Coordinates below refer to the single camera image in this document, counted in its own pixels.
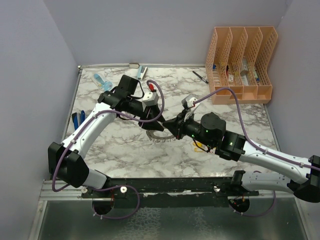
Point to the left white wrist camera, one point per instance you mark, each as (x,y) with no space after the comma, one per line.
(150,99)

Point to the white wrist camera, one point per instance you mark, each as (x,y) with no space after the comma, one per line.
(150,99)
(189,106)

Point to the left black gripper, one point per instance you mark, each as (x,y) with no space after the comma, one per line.
(154,112)

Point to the lower yellow key tag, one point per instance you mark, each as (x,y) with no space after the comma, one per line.
(198,150)

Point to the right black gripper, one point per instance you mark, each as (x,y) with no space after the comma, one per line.
(172,125)

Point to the light blue stapler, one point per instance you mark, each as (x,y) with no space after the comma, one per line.
(142,70)

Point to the aluminium frame rail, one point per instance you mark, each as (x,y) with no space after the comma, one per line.
(72,194)

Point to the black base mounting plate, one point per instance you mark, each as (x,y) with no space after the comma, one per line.
(127,192)

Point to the blue white packaged item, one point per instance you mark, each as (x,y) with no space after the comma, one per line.
(101,83)

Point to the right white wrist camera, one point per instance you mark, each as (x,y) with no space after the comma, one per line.
(189,106)

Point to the round metal keyring disc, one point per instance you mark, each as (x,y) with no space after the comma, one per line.
(160,136)

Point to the orange plastic file organizer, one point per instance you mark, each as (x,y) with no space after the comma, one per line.
(237,63)

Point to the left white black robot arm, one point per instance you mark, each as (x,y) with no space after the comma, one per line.
(66,160)

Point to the white clip at wall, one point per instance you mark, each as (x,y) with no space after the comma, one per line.
(134,65)

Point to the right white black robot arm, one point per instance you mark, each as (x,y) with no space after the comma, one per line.
(299,176)

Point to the black marker pen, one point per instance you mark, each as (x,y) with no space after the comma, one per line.
(200,77)

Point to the dark blue stapler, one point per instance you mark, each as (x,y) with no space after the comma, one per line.
(78,118)

